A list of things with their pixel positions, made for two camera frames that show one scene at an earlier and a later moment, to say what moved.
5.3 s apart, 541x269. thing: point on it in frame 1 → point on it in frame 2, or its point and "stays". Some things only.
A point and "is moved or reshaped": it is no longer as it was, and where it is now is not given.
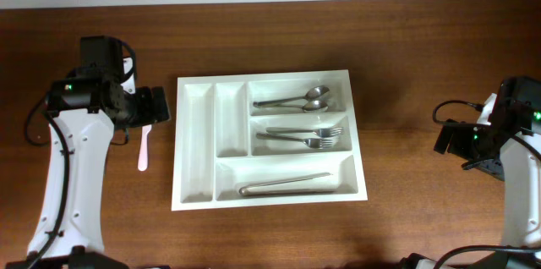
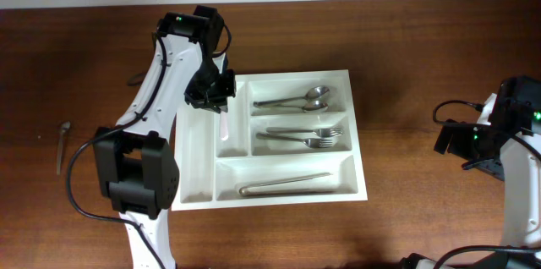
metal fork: [322, 132] stays
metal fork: [311, 142] stays
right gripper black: [455, 145] stays
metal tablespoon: [316, 93] stays
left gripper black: [150, 109] → [215, 96]
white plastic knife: [143, 155] is moved or reshaped
